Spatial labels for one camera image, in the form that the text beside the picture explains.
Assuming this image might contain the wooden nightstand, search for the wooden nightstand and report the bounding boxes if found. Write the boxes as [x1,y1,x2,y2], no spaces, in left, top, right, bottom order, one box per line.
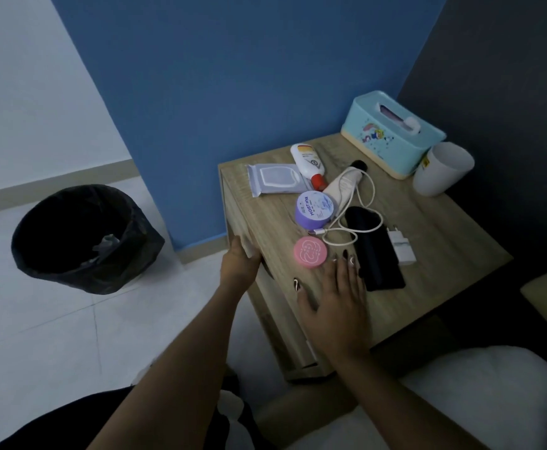
[218,132,514,383]

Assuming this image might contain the wooden drawer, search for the wooden drawer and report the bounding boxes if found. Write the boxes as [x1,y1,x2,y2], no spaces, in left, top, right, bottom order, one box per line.
[220,175,335,381]

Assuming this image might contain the person's right hand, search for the person's right hand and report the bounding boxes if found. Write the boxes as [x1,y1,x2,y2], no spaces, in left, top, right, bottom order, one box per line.
[293,250,373,361]

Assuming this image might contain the purple round jar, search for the purple round jar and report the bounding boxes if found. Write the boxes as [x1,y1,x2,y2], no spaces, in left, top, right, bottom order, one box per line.
[295,190,338,230]

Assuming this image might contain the pink round jar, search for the pink round jar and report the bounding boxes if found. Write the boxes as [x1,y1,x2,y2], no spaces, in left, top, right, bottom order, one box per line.
[293,235,329,270]

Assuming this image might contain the black trash bin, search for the black trash bin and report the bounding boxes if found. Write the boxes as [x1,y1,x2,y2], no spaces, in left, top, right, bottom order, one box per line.
[11,184,165,296]

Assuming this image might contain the teal tissue box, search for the teal tissue box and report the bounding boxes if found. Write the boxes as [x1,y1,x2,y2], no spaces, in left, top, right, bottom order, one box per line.
[340,90,448,180]

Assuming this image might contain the person's left hand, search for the person's left hand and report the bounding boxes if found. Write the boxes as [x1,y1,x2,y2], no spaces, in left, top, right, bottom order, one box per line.
[219,235,263,296]

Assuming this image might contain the white charging cable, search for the white charging cable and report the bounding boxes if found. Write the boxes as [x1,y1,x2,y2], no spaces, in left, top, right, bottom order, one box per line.
[306,169,385,247]

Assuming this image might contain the white wet wipes pack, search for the white wet wipes pack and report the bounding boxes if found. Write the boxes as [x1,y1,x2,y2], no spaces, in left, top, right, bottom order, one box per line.
[246,162,313,198]

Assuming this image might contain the white bottle red cap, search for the white bottle red cap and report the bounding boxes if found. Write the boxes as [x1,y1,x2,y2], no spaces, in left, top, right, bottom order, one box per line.
[290,142,328,192]

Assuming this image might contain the white charger plug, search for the white charger plug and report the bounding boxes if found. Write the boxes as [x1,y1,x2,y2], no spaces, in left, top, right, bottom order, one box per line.
[385,225,418,267]

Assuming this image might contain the white tissue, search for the white tissue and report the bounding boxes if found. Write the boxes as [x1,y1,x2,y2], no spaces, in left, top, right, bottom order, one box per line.
[78,234,122,268]

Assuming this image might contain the person's right polka-dot sock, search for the person's right polka-dot sock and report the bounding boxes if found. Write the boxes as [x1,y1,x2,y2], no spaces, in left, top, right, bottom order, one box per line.
[216,391,255,450]

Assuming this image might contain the large white plastic cup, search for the large white plastic cup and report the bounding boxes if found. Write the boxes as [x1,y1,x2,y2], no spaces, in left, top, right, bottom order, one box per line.
[412,141,476,198]

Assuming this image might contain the white tube black cap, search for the white tube black cap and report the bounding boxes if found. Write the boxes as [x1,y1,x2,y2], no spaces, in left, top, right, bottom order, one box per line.
[322,159,368,215]

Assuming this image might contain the person's left forearm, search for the person's left forearm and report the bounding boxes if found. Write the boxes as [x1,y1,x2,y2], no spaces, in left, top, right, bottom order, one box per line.
[85,285,246,450]

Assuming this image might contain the black smartphone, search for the black smartphone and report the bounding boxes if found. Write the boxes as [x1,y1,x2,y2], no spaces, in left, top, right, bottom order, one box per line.
[343,206,407,293]

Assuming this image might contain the person's black trousers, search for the person's black trousers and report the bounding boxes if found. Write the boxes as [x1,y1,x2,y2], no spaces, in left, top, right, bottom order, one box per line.
[0,386,274,450]

